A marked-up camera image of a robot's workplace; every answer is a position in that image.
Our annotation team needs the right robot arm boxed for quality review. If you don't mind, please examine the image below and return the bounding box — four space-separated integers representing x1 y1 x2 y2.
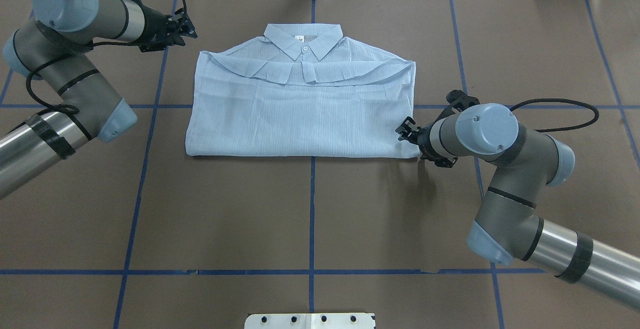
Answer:
396 103 640 310

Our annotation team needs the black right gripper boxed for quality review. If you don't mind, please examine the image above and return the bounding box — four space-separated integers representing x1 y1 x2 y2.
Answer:
395 117 442 162

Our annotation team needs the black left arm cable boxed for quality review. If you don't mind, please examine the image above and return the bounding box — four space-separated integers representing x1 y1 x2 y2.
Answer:
25 0 189 117

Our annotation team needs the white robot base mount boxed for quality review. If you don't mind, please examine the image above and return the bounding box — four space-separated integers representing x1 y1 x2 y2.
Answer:
244 312 377 329

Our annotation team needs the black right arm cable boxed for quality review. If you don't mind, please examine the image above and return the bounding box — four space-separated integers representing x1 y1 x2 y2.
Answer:
508 98 600 134

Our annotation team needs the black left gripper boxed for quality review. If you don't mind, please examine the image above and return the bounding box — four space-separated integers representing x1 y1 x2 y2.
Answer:
142 8 198 53

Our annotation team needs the light blue button-up shirt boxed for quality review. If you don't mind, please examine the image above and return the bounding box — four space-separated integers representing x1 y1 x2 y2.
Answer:
185 23 418 160

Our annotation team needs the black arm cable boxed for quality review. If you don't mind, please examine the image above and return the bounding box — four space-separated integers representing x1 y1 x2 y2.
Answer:
25 0 189 117
508 98 600 134

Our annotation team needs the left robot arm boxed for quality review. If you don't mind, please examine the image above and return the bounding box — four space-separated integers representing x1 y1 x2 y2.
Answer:
0 0 198 198

